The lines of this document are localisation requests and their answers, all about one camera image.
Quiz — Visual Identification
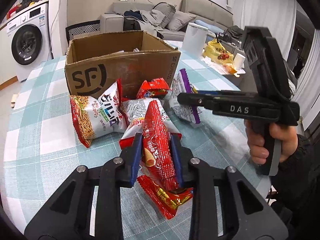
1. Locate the red snack packet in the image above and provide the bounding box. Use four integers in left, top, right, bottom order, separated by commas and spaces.
137, 175, 193, 220

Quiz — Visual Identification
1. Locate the white washing machine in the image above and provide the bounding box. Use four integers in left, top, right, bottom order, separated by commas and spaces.
7, 2, 52, 82

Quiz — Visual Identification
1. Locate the white red snack bag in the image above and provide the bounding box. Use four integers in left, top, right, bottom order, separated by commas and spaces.
119, 98, 182, 149

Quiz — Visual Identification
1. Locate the red cone snack bag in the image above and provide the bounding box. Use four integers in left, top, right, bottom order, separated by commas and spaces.
142, 100, 179, 191

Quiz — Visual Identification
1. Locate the grey cushion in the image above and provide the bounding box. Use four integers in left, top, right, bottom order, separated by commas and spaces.
165, 11, 196, 31
153, 2, 176, 28

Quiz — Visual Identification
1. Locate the clothes pile on sofa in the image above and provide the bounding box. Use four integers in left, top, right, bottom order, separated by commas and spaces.
124, 9, 165, 32

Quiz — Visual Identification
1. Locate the black patterned basket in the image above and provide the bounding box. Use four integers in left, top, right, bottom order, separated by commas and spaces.
66, 20, 100, 44

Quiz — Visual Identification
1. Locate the white trash bin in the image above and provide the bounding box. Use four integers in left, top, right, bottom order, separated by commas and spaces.
182, 23, 208, 57

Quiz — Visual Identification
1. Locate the right hand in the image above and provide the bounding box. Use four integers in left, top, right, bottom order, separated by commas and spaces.
244, 119, 299, 165

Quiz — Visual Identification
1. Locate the noodle snack bag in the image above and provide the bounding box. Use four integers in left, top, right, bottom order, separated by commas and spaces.
69, 79, 127, 148

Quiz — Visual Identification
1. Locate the purple striped snack bag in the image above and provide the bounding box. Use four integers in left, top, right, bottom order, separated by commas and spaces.
169, 68, 201, 125

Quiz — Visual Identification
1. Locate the grey sofa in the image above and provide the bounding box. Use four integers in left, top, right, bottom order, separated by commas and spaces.
100, 0, 233, 41

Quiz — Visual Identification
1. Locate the yellow plastic bag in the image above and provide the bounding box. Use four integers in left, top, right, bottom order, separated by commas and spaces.
202, 38, 234, 64

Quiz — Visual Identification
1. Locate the red oreo packet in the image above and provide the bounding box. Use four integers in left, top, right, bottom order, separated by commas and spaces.
136, 77, 170, 99

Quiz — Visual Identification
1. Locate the teal checked tablecloth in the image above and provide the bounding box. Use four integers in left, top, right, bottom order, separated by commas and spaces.
1, 57, 271, 239

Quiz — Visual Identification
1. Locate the brown SF cardboard box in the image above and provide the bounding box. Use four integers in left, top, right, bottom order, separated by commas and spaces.
65, 31, 181, 99

